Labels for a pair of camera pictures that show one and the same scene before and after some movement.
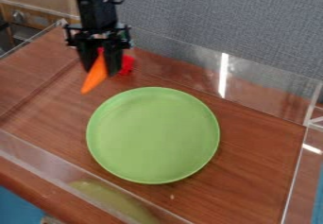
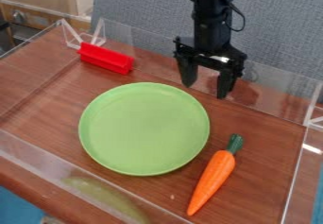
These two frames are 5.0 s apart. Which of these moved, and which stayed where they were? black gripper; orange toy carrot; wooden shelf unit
Moved: orange toy carrot; black gripper
Stayed: wooden shelf unit
